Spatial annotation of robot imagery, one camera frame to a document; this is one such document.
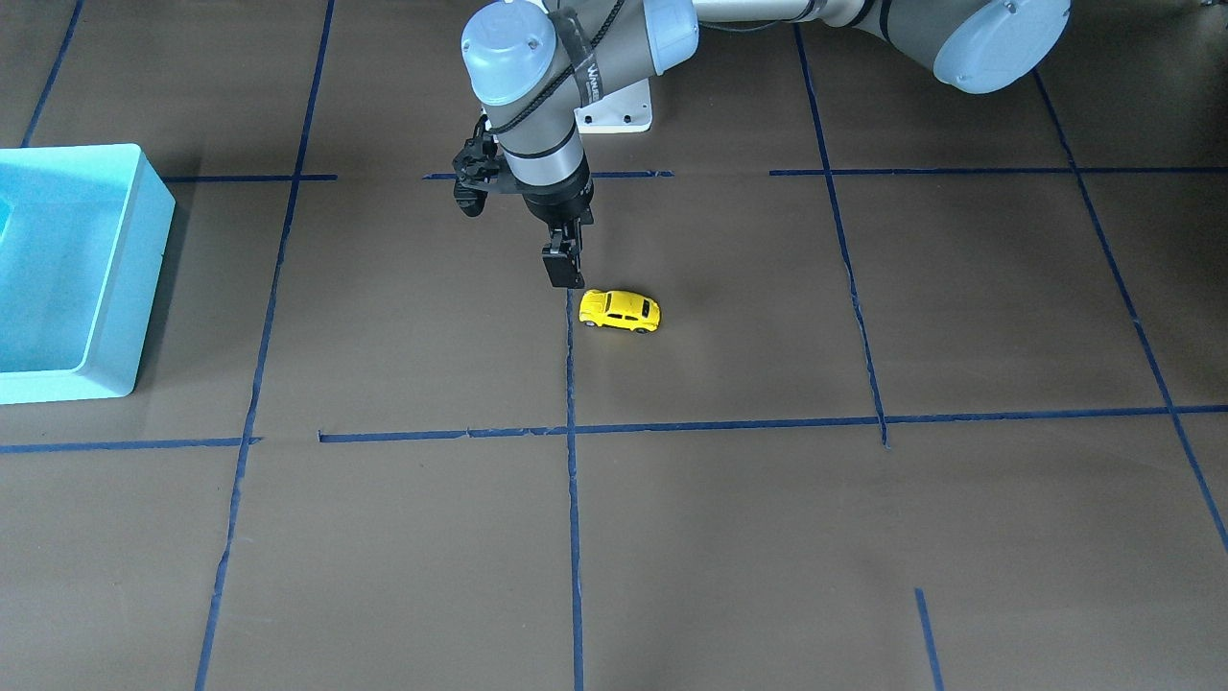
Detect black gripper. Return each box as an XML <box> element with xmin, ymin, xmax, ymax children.
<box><xmin>521</xmin><ymin>158</ymin><xmax>596</xmax><ymax>290</ymax></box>

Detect yellow beetle toy car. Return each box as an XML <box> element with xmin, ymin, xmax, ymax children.
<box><xmin>578</xmin><ymin>290</ymin><xmax>661</xmax><ymax>334</ymax></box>

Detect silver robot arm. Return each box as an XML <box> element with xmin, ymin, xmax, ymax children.
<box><xmin>453</xmin><ymin>1</ymin><xmax>1072</xmax><ymax>288</ymax></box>

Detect teal plastic storage bin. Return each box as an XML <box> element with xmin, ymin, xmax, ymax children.
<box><xmin>1</xmin><ymin>144</ymin><xmax>176</xmax><ymax>404</ymax></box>

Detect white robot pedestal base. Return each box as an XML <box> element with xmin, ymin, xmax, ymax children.
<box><xmin>576</xmin><ymin>79</ymin><xmax>653</xmax><ymax>135</ymax></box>

